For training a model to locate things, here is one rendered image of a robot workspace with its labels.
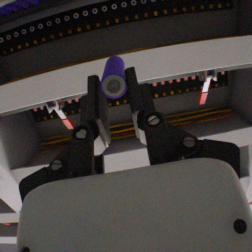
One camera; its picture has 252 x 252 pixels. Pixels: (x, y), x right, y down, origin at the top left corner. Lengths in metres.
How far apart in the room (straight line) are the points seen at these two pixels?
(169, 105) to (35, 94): 0.38
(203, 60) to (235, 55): 0.06
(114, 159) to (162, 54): 0.23
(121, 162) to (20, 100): 0.23
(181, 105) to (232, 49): 0.30
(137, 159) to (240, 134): 0.23
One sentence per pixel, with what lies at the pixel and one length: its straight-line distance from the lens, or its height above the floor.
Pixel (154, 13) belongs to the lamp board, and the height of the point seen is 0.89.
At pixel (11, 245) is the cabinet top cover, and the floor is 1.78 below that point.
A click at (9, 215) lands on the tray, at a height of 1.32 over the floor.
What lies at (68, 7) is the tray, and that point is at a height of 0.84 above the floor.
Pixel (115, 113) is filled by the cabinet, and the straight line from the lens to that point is 0.58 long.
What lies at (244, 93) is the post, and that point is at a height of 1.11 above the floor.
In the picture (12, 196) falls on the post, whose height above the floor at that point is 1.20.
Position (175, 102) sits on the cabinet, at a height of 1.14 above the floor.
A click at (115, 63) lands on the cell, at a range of 0.16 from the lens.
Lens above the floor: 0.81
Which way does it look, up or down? 39 degrees up
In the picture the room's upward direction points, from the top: 166 degrees clockwise
